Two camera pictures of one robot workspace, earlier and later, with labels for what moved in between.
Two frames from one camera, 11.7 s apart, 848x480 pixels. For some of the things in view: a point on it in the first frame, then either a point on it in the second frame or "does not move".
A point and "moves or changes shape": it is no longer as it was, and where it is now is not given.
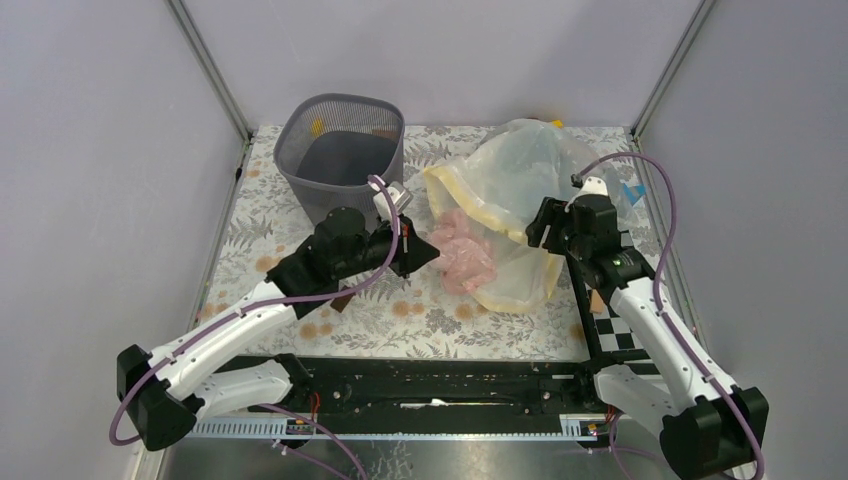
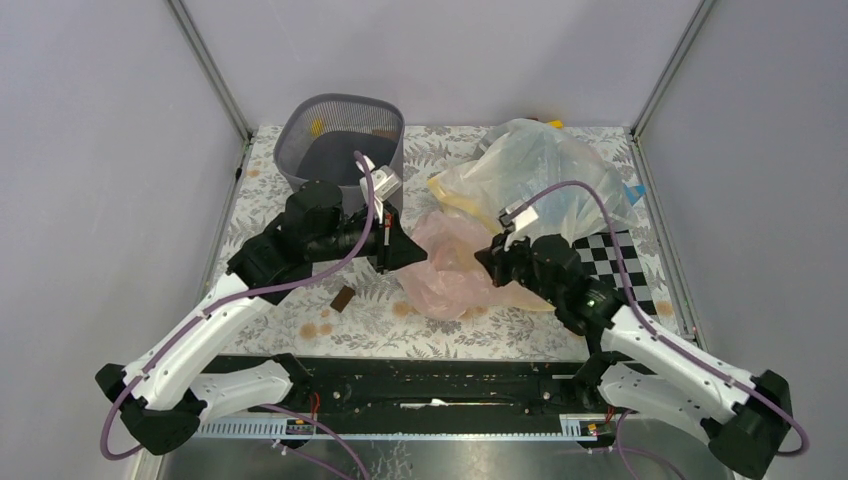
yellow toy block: [317, 127] does not move
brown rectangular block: [385, 133] does not move
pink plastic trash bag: [464, 260] moves or changes shape
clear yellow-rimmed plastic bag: [484, 202] moves or changes shape
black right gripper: [551, 212] -> [495, 258]
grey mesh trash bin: [330, 144] does not move
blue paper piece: [635, 192] does not move
